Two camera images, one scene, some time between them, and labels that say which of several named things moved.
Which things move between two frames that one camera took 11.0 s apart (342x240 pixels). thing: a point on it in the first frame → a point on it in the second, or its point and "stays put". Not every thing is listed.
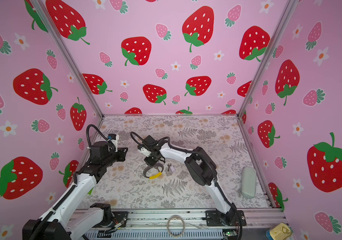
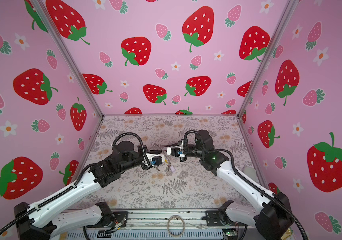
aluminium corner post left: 68,55 stays put
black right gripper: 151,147 → 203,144
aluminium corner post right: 288,9 stays put
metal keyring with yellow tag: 153,172 → 168,161
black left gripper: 122,155 → 154,151
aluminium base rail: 131,224 stays put
